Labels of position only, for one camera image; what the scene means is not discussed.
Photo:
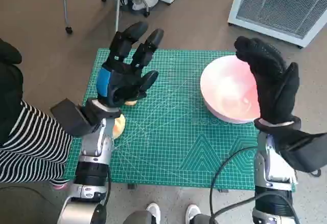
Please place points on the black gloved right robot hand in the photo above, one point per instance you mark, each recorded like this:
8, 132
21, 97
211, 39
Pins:
273, 86

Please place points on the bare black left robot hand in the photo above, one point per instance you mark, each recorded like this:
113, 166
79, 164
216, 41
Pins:
127, 80

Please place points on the long braided bread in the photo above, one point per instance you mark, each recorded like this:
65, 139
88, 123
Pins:
130, 103

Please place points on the round bread bun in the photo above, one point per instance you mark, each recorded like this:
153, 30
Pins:
120, 126

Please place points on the pink bowl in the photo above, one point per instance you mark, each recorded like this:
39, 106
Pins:
224, 88

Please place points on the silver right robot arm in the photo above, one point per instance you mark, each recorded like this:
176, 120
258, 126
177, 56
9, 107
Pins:
265, 157

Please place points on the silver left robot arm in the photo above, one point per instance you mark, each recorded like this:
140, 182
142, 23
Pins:
94, 162

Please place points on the green cutting mat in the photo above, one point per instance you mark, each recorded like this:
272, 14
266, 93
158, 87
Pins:
166, 132

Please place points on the large white mesh cabinet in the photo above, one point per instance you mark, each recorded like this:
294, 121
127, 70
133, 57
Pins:
278, 4

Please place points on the white shoe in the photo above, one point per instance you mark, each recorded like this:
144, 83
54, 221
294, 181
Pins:
192, 212
153, 212

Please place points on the grey leg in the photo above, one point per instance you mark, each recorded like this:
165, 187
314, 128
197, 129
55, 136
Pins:
203, 220
138, 217

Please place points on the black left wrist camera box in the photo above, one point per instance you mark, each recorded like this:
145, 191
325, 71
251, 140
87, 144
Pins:
74, 119

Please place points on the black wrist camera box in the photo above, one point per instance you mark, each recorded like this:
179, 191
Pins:
304, 152
74, 119

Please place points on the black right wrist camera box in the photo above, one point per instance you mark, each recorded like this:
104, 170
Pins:
304, 152

